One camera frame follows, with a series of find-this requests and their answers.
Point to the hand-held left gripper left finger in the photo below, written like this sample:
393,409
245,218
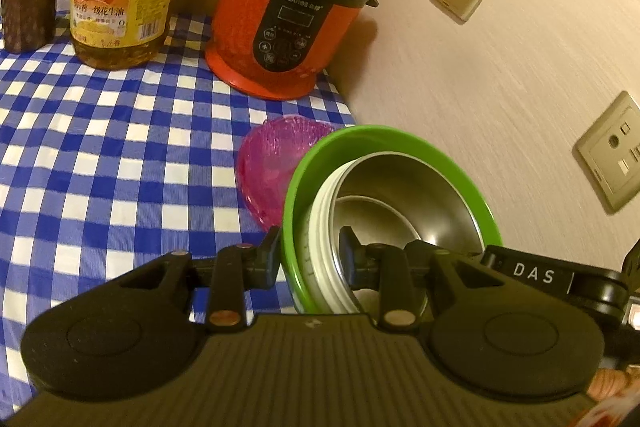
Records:
267,262

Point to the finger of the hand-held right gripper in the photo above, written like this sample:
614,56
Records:
535,274

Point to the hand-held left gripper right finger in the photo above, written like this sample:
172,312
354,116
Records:
352,267

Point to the white bowl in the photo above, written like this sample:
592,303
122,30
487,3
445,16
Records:
320,247

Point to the purple glass plate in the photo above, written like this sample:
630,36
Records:
252,202
263,218

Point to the small steel bowl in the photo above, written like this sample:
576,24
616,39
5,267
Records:
420,187

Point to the pink heart-shaped plastic dish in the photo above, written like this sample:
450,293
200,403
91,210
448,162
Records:
280,157

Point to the green plastic bowl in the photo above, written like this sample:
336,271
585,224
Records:
385,139

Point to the person's right hand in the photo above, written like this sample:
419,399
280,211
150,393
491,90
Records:
615,392

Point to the blue checkered tablecloth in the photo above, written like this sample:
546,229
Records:
125,157

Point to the red electric pressure cooker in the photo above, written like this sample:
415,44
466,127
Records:
240,22

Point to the beige wall socket round jack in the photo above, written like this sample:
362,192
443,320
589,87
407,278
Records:
610,157

